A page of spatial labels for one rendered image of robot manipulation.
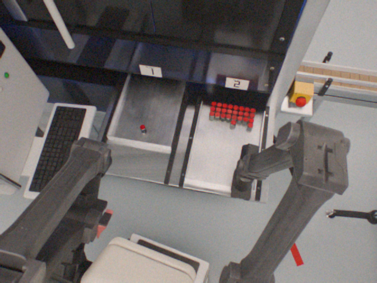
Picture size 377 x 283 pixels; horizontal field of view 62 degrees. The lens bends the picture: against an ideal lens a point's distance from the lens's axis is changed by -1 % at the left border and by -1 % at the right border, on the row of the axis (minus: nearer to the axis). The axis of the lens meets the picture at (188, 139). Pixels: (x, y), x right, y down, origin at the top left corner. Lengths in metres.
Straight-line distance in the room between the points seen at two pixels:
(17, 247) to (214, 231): 1.64
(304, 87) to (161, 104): 0.58
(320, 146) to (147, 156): 0.82
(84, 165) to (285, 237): 0.41
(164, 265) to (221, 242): 1.36
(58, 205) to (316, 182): 0.42
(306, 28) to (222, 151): 0.54
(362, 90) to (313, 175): 1.00
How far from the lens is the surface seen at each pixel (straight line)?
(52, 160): 1.42
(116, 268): 0.69
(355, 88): 1.48
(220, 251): 2.04
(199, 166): 1.22
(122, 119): 1.34
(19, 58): 1.41
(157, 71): 1.27
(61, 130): 1.47
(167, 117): 1.32
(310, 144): 0.55
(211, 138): 1.27
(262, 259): 0.67
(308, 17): 0.99
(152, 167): 1.24
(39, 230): 0.55
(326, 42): 2.93
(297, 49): 1.08
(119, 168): 1.26
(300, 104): 1.27
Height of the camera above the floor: 2.03
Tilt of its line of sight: 65 degrees down
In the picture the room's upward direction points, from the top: 3 degrees counter-clockwise
